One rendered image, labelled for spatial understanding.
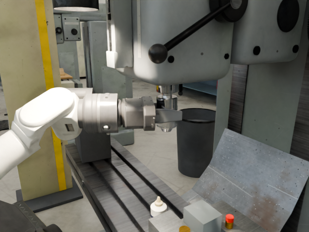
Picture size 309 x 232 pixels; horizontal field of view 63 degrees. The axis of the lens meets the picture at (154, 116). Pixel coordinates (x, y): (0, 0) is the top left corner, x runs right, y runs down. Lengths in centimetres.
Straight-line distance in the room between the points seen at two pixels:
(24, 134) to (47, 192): 205
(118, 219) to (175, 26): 54
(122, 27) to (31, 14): 175
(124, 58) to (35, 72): 176
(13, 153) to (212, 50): 42
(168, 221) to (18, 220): 98
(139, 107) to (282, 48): 33
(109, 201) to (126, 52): 50
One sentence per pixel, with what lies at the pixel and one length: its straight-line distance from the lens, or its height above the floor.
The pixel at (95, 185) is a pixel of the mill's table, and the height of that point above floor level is 91.
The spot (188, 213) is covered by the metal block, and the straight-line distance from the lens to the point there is 56.
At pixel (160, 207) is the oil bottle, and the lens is 65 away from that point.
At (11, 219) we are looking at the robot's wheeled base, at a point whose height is 57.
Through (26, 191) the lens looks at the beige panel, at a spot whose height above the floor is 12.
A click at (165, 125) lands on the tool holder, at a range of 57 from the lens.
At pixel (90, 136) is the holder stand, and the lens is 102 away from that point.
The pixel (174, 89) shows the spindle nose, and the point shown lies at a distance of 55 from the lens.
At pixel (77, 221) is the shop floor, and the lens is 226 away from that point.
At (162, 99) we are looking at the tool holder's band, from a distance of 55.
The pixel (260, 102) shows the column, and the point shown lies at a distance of 86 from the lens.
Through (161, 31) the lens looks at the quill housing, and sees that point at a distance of 43.
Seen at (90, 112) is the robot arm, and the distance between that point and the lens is 54.
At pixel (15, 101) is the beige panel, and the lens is 224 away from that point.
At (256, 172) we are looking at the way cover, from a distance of 87.
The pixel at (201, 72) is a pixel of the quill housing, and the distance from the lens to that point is 49.
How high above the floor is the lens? 140
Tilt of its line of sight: 18 degrees down
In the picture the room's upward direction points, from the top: straight up
